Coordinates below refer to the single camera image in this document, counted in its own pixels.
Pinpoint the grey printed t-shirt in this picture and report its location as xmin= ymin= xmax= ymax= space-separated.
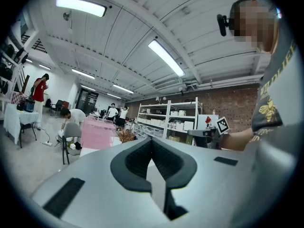
xmin=244 ymin=20 xmax=301 ymax=152

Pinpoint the white display shelf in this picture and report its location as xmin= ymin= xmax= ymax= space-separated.
xmin=0 ymin=29 xmax=31 ymax=109

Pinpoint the checked cloth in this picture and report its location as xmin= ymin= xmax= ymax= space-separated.
xmin=11 ymin=91 xmax=26 ymax=105

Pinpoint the pink translucent storage box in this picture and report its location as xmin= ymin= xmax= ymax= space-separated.
xmin=80 ymin=114 xmax=117 ymax=152

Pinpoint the black head camera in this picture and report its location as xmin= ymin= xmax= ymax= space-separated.
xmin=216 ymin=14 xmax=230 ymax=37

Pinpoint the white cloth covered table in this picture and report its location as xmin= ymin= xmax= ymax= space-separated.
xmin=3 ymin=103 xmax=40 ymax=149

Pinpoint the dark glass door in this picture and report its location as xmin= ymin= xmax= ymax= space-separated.
xmin=76 ymin=89 xmax=99 ymax=115

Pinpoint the dried brown plant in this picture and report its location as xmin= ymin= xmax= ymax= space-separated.
xmin=116 ymin=128 xmax=136 ymax=144

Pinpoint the person's head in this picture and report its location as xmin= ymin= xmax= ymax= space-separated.
xmin=229 ymin=0 xmax=280 ymax=53

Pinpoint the row of black bags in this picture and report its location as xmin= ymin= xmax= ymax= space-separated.
xmin=0 ymin=43 xmax=29 ymax=95

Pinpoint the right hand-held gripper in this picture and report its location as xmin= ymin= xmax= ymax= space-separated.
xmin=187 ymin=116 xmax=230 ymax=150

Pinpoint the white cabinet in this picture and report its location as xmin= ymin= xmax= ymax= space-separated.
xmin=196 ymin=114 xmax=219 ymax=131

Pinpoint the person's right forearm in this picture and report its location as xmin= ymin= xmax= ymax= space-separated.
xmin=221 ymin=127 xmax=255 ymax=152

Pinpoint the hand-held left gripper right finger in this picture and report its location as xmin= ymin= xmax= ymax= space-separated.
xmin=151 ymin=138 xmax=198 ymax=220

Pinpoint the white shelving unit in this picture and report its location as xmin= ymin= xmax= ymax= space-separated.
xmin=135 ymin=97 xmax=203 ymax=145

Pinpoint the black armchair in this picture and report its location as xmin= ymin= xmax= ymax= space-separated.
xmin=49 ymin=99 xmax=65 ymax=116

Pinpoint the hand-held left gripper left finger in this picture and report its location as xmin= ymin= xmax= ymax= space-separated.
xmin=110 ymin=138 xmax=153 ymax=193

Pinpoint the dark blue container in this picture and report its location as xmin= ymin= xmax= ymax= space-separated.
xmin=24 ymin=98 xmax=36 ymax=113

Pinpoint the ceiling air conditioner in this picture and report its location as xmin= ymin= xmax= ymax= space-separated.
xmin=153 ymin=78 xmax=183 ymax=90

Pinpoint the grey chair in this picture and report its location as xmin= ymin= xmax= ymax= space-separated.
xmin=61 ymin=122 xmax=83 ymax=165

